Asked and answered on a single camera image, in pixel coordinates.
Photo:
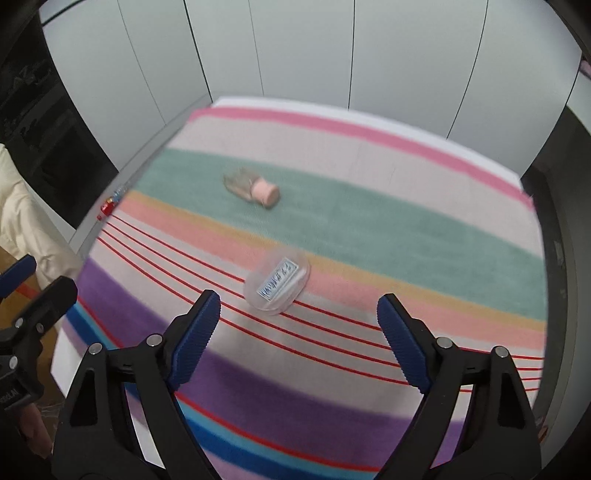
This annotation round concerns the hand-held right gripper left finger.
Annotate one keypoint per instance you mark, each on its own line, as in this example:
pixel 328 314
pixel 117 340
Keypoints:
pixel 194 341

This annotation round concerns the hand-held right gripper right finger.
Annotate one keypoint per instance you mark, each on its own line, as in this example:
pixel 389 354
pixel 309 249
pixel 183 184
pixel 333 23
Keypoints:
pixel 404 344

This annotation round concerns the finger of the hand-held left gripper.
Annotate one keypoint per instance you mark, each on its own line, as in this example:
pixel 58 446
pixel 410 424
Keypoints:
pixel 18 273
pixel 53 297

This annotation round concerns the brown cardboard box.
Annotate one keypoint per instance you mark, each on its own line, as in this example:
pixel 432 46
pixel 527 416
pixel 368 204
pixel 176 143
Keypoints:
pixel 46 364

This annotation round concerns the clear oval plastic case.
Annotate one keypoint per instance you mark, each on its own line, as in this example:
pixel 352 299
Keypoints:
pixel 277 281

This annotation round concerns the person's left hand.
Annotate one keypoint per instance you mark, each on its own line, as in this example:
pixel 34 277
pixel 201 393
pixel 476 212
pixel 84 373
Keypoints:
pixel 34 429

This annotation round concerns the cream padded armchair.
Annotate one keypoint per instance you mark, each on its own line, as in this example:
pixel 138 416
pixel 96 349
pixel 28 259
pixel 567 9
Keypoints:
pixel 27 221

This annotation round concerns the red small bottle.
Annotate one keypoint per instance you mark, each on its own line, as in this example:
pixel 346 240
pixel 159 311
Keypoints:
pixel 107 207

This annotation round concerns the striped colourful cloth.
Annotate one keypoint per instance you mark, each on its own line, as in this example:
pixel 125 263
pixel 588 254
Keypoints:
pixel 369 221

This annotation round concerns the black shelf cabinet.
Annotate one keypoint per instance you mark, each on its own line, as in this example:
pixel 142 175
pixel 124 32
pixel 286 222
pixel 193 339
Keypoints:
pixel 46 129

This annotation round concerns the small clear glass bottle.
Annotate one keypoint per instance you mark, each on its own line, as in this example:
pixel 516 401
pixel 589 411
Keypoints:
pixel 244 184

